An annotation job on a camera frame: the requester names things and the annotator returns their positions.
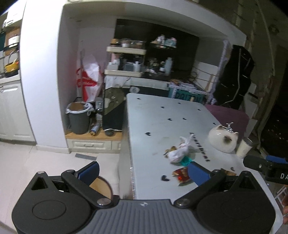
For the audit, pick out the round wooden stool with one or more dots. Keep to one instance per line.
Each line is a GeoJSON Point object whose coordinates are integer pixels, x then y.
{"type": "Point", "coordinates": [101, 186]}

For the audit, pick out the cardboard box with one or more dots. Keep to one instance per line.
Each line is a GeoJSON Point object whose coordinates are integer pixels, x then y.
{"type": "Point", "coordinates": [12, 33]}

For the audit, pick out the cat-shaped ceramic bowl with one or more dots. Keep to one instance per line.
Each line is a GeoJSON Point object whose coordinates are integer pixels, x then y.
{"type": "Point", "coordinates": [221, 139]}

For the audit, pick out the red and white shopping bag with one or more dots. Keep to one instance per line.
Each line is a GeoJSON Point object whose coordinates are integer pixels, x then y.
{"type": "Point", "coordinates": [90, 78]}

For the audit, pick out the purple cushioned seat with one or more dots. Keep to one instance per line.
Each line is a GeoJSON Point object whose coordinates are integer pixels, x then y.
{"type": "Point", "coordinates": [227, 115]}

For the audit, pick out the white kitchen cabinet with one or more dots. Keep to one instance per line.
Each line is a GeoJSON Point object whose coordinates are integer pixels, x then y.
{"type": "Point", "coordinates": [13, 108]}

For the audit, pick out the wooden platform with drawer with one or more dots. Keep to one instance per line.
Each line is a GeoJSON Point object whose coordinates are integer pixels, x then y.
{"type": "Point", "coordinates": [90, 144]}

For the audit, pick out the red snack wrapper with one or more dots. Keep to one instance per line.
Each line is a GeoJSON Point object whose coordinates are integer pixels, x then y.
{"type": "Point", "coordinates": [181, 175]}

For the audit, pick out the cream cup with metal rim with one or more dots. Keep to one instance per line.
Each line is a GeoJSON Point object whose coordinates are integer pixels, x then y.
{"type": "Point", "coordinates": [243, 148]}

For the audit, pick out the crushed gold coffee capsule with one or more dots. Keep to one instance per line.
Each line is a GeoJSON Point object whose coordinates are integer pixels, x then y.
{"type": "Point", "coordinates": [172, 149]}

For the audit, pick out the white mug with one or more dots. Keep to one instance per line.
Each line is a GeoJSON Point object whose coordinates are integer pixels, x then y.
{"type": "Point", "coordinates": [135, 90]}

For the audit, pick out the glass jar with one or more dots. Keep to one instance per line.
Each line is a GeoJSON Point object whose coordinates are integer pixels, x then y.
{"type": "Point", "coordinates": [114, 41]}
{"type": "Point", "coordinates": [137, 44]}
{"type": "Point", "coordinates": [126, 42]}

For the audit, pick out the small dark bowl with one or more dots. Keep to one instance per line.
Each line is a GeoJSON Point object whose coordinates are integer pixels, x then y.
{"type": "Point", "coordinates": [110, 133]}

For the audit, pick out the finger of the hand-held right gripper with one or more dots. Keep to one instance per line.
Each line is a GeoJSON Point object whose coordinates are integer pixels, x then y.
{"type": "Point", "coordinates": [255, 163]}

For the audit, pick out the grey trash bin white liner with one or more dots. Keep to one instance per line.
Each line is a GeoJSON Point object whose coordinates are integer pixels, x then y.
{"type": "Point", "coordinates": [78, 119]}

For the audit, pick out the teal plastic scrap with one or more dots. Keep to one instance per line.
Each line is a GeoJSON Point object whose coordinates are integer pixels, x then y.
{"type": "Point", "coordinates": [187, 161]}

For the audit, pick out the white plastic bottle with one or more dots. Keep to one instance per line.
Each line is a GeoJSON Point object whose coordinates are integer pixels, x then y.
{"type": "Point", "coordinates": [168, 65]}

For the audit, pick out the white plastic bag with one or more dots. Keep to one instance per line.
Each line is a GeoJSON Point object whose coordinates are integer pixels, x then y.
{"type": "Point", "coordinates": [178, 153]}

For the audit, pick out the teal printed sign box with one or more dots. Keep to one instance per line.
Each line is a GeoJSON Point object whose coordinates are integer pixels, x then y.
{"type": "Point", "coordinates": [186, 95]}

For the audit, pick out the black cloth-covered cabinet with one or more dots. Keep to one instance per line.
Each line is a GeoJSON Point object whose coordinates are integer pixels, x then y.
{"type": "Point", "coordinates": [113, 112]}

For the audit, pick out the white slatted wall panel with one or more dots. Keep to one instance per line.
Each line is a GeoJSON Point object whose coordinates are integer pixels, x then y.
{"type": "Point", "coordinates": [207, 74]}

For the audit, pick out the cream two-tier shelf rack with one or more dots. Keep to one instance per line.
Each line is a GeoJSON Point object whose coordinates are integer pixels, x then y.
{"type": "Point", "coordinates": [126, 51]}

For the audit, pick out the small silver figurine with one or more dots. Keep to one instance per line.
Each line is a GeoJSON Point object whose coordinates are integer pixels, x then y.
{"type": "Point", "coordinates": [229, 126]}

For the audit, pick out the yellow pot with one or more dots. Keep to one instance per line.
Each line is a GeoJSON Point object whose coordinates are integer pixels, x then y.
{"type": "Point", "coordinates": [11, 67]}

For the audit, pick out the wooden spatula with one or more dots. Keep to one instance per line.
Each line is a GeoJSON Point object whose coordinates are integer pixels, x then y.
{"type": "Point", "coordinates": [209, 82]}

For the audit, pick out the black hanging jacket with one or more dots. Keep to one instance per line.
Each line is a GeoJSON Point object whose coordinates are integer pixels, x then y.
{"type": "Point", "coordinates": [236, 76]}

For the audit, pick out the rolled printed can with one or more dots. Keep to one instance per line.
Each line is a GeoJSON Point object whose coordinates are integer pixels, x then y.
{"type": "Point", "coordinates": [94, 129]}

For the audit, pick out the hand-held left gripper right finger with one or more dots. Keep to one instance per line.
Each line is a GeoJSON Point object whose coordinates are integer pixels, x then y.
{"type": "Point", "coordinates": [199, 174]}

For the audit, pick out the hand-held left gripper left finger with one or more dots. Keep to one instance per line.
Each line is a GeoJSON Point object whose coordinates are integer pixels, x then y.
{"type": "Point", "coordinates": [88, 173]}

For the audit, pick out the grey flat floor plate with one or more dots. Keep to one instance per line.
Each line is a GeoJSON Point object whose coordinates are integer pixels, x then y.
{"type": "Point", "coordinates": [86, 156]}

